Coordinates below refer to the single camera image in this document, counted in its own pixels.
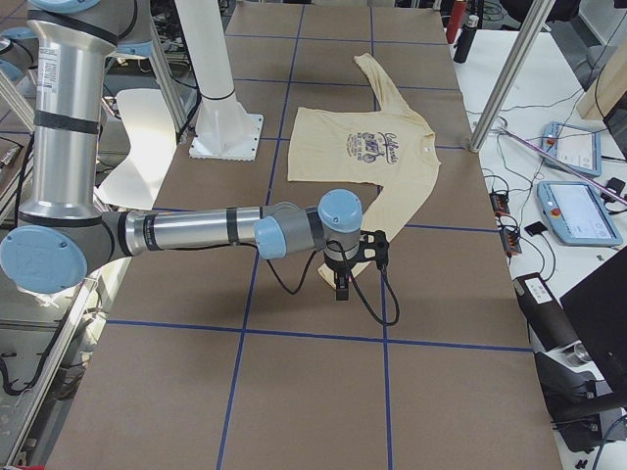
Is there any black monitor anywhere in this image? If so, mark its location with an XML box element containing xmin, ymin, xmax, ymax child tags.
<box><xmin>560</xmin><ymin>250</ymin><xmax>626</xmax><ymax>391</ymax></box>

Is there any aluminium frame post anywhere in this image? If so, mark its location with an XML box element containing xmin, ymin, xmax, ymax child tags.
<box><xmin>469</xmin><ymin>0</ymin><xmax>555</xmax><ymax>153</ymax></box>

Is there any blue teach pendant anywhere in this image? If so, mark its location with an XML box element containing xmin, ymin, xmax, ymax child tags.
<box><xmin>537</xmin><ymin>181</ymin><xmax>623</xmax><ymax>247</ymax></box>
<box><xmin>540</xmin><ymin>121</ymin><xmax>602</xmax><ymax>177</ymax></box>

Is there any black water bottle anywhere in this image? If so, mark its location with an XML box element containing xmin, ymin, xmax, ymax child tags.
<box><xmin>453</xmin><ymin>15</ymin><xmax>479</xmax><ymax>64</ymax></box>

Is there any brown cardboard roll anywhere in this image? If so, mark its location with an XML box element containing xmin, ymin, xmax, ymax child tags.
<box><xmin>512</xmin><ymin>273</ymin><xmax>579</xmax><ymax>351</ymax></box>

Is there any cream long sleeve shirt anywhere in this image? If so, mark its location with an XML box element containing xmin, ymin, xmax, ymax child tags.
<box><xmin>286</xmin><ymin>52</ymin><xmax>445</xmax><ymax>287</ymax></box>

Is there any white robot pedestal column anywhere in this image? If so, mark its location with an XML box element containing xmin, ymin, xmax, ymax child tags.
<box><xmin>175</xmin><ymin>0</ymin><xmax>264</xmax><ymax>162</ymax></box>

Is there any red bottle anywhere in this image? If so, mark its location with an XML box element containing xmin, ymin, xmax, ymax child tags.
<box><xmin>446</xmin><ymin>0</ymin><xmax>466</xmax><ymax>44</ymax></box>

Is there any upper blue teach pendant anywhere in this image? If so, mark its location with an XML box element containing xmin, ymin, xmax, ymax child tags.
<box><xmin>540</xmin><ymin>121</ymin><xmax>602</xmax><ymax>177</ymax></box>

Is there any lower blue teach pendant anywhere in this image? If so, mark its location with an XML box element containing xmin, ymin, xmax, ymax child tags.
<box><xmin>537</xmin><ymin>181</ymin><xmax>623</xmax><ymax>247</ymax></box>

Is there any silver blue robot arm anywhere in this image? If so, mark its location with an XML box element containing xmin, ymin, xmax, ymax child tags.
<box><xmin>1</xmin><ymin>1</ymin><xmax>389</xmax><ymax>301</ymax></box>

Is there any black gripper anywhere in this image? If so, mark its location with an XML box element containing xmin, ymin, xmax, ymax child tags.
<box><xmin>323</xmin><ymin>230</ymin><xmax>389</xmax><ymax>300</ymax></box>

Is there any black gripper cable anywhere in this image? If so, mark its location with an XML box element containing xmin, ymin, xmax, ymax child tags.
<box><xmin>264</xmin><ymin>239</ymin><xmax>401</xmax><ymax>326</ymax></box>

